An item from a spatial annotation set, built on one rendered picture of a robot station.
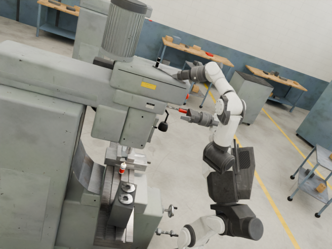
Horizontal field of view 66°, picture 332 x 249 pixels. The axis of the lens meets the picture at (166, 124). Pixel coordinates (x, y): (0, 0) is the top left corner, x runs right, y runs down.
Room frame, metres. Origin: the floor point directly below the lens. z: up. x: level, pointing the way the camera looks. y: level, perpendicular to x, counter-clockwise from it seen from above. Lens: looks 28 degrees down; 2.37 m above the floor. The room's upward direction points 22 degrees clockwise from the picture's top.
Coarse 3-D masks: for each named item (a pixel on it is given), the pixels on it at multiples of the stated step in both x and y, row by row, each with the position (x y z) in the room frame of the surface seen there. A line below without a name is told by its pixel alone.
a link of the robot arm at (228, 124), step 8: (216, 104) 1.17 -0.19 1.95; (216, 112) 1.15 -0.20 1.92; (224, 112) 1.11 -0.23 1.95; (224, 120) 1.11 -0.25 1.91; (232, 120) 1.12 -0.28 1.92; (240, 120) 1.14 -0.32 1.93; (224, 128) 1.12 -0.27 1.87; (232, 128) 1.12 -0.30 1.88; (216, 136) 1.15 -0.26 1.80; (224, 136) 1.12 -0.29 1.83; (232, 136) 1.14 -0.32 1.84; (224, 144) 1.13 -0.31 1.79
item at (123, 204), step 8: (120, 184) 1.27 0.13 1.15; (128, 184) 1.29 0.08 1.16; (136, 184) 1.33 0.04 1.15; (120, 192) 1.21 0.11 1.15; (128, 192) 1.22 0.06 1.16; (120, 200) 1.13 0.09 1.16; (128, 200) 1.16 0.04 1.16; (112, 208) 1.13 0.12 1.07; (120, 208) 1.10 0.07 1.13; (128, 208) 1.11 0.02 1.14; (112, 216) 1.10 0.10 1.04; (120, 216) 1.11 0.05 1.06; (128, 216) 1.11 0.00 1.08; (112, 224) 1.10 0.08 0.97; (120, 224) 1.11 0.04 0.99
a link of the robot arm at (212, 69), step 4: (208, 64) 1.38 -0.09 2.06; (212, 64) 1.37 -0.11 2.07; (216, 64) 1.36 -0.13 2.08; (208, 68) 1.36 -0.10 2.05; (212, 68) 1.35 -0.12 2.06; (216, 68) 1.33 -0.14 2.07; (208, 72) 1.33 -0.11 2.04; (212, 72) 1.32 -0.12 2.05; (216, 72) 1.31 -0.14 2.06; (220, 72) 1.31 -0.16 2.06; (212, 76) 1.30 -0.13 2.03; (216, 76) 1.30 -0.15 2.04; (220, 76) 1.30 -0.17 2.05; (212, 80) 1.30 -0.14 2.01; (216, 80) 1.30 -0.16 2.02
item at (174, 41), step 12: (48, 0) 6.62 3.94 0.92; (72, 12) 6.54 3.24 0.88; (48, 24) 6.99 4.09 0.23; (36, 36) 6.34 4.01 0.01; (72, 36) 6.78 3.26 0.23; (168, 36) 7.75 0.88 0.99; (180, 48) 7.35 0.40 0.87; (192, 48) 7.93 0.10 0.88; (156, 60) 7.87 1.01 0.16; (168, 60) 7.49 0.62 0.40; (216, 60) 7.66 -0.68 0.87; (228, 60) 8.30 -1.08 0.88; (228, 72) 7.82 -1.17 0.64; (252, 72) 8.12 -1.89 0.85; (264, 72) 8.53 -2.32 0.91; (276, 72) 8.81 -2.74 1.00; (288, 84) 8.35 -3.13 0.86; (276, 96) 8.60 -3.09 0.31; (300, 96) 8.56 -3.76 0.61
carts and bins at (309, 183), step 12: (192, 84) 5.70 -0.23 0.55; (204, 96) 5.93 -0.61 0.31; (324, 156) 3.88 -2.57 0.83; (300, 168) 4.20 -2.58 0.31; (312, 168) 3.57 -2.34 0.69; (300, 180) 3.78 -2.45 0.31; (312, 180) 3.94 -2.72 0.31; (324, 180) 4.10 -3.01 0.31; (312, 192) 3.55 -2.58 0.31; (324, 192) 3.70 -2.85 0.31
